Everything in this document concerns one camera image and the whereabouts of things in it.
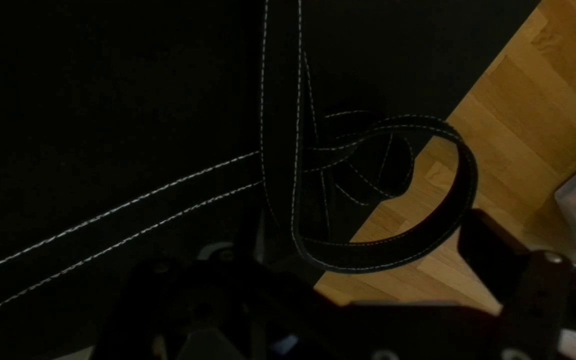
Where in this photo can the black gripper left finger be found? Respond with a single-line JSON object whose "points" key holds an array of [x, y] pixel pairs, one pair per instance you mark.
{"points": [[169, 307]]}

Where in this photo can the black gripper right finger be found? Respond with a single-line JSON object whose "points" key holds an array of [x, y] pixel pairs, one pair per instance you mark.
{"points": [[529, 293]]}

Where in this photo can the black stitched tote bag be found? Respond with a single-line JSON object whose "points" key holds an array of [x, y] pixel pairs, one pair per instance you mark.
{"points": [[134, 120]]}

